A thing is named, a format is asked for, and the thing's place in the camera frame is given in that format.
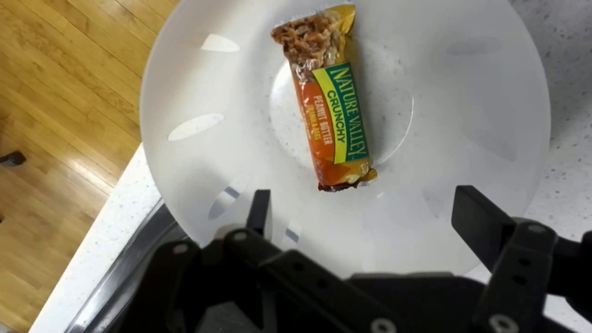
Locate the orange granola bar packet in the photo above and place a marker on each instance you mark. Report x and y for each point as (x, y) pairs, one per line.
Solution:
(331, 117)

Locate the stainless steel double sink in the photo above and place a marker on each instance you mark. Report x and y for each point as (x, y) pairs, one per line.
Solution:
(123, 265)

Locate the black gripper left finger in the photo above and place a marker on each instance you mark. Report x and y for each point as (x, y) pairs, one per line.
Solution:
(186, 284)

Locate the translucent white plastic bowl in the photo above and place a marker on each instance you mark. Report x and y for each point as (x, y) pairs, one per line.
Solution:
(216, 80)

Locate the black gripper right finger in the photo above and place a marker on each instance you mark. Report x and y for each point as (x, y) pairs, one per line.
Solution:
(519, 265)

